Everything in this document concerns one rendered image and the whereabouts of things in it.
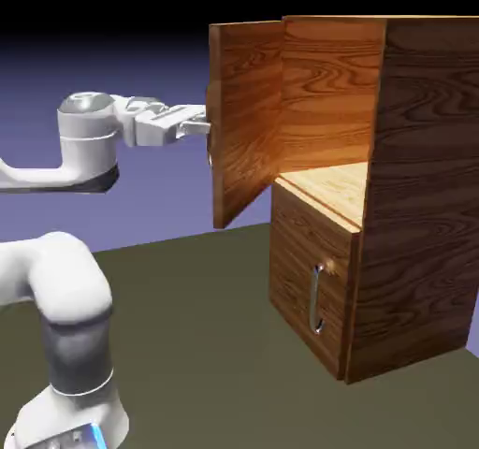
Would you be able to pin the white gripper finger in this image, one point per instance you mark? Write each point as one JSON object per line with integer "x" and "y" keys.
{"x": 196, "y": 119}
{"x": 192, "y": 131}

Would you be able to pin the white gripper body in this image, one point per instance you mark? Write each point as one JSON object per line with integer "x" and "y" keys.
{"x": 157, "y": 129}

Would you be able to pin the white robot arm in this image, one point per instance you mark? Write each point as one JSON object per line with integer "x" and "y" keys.
{"x": 82, "y": 142}

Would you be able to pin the wooden cabinet door with knot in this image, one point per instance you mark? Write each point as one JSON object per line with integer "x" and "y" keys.
{"x": 299, "y": 269}

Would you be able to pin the wooden cabinet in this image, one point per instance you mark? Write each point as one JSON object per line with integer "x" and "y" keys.
{"x": 419, "y": 194}

